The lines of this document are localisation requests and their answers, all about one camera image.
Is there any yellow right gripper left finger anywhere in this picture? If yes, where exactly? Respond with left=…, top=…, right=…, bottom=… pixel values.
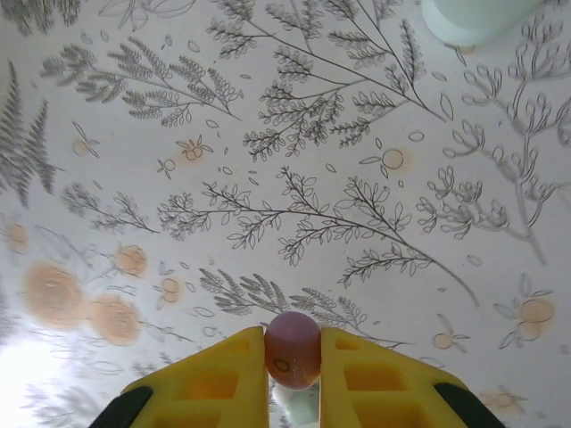
left=95, top=325, right=271, bottom=428

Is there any mint green earbud charging case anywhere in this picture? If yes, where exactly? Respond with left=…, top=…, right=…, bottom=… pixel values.
left=420, top=0, right=546, bottom=48

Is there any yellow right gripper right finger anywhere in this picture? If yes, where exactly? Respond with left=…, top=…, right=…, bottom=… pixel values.
left=319, top=326, right=509, bottom=428

